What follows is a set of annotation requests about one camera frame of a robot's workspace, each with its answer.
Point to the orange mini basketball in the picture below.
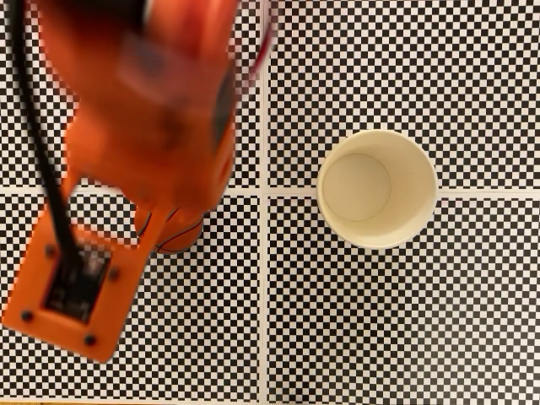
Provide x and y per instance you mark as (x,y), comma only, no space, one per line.
(181,242)

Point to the orange camera mount with board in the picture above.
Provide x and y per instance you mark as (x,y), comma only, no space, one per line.
(34,295)

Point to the white paper cup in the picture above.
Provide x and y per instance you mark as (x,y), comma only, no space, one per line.
(375,190)

